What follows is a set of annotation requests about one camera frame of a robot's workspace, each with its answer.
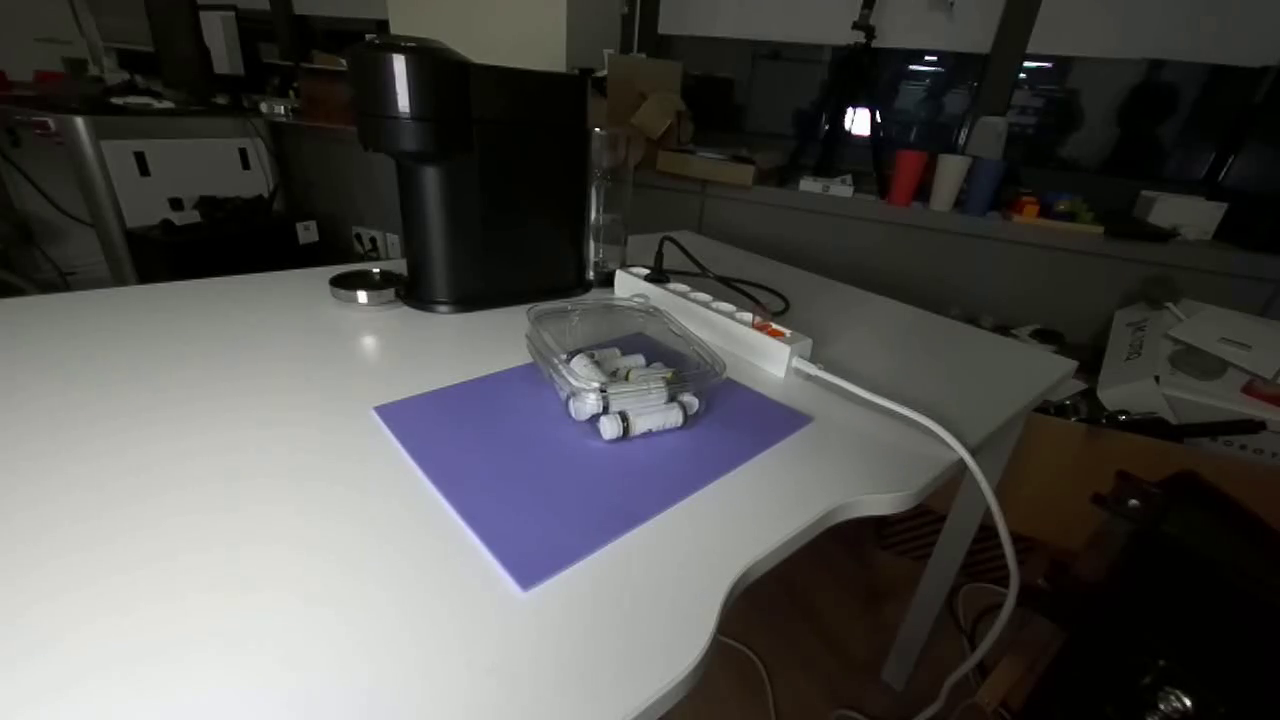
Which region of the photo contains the clear plastic clamshell container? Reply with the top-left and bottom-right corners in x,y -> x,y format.
521,290 -> 730,448

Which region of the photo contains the open cardboard box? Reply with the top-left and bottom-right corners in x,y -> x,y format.
602,51 -> 690,171

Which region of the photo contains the white tube black band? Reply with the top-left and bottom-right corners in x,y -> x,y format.
593,397 -> 690,448

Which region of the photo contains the white power strip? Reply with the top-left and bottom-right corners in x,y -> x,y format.
613,260 -> 818,381

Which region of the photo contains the transparent water tank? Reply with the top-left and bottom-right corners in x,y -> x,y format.
582,124 -> 641,288

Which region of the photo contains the purple mat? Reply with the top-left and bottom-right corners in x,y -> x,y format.
372,337 -> 816,594

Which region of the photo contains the black coffee machine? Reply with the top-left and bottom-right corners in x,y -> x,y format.
349,31 -> 595,315

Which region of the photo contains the round silver drip tray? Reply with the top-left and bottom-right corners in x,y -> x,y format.
327,265 -> 409,307

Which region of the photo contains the red cup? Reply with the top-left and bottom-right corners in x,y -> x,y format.
883,142 -> 932,211

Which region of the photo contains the white cup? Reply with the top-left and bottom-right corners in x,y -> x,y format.
929,147 -> 976,217

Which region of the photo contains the white table leg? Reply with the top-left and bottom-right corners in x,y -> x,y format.
877,413 -> 1030,694

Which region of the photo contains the blue cup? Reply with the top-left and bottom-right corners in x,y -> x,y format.
958,157 -> 1012,219

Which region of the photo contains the white cardboard box stack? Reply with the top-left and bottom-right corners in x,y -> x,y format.
1093,296 -> 1280,431

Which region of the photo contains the small white box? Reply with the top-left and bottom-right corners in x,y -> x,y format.
1132,189 -> 1231,249

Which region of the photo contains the black bag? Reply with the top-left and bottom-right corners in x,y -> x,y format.
1043,464 -> 1280,720

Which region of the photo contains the black power cable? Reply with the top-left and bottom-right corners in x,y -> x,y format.
646,233 -> 795,325

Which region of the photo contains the thick white power cable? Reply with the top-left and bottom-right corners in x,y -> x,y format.
791,351 -> 1022,720

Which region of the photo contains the white cabinet with handles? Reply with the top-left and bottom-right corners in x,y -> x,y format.
58,113 -> 289,285

